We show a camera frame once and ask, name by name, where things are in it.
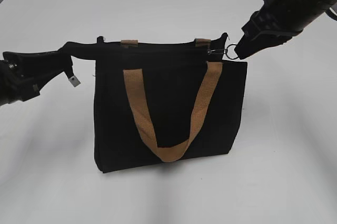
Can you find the tan rear bag handle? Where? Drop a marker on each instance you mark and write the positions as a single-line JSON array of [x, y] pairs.
[[198, 42]]

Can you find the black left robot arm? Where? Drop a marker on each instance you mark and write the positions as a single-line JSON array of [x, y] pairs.
[[23, 75]]

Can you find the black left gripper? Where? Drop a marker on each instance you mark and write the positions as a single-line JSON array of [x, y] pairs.
[[25, 74]]

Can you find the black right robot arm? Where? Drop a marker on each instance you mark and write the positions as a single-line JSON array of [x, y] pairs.
[[318, 7]]

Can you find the tan bag handle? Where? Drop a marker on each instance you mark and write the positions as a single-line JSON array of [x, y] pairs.
[[198, 42], [169, 106]]

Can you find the silver zipper pull clip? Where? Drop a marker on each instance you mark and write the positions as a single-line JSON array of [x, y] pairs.
[[223, 52]]

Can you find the black canvas tote bag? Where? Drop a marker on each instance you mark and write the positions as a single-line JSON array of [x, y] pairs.
[[117, 143]]

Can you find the tan front bag handle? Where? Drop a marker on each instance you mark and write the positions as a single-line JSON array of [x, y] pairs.
[[169, 106]]

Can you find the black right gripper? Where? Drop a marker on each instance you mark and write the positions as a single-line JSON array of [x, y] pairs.
[[275, 23]]

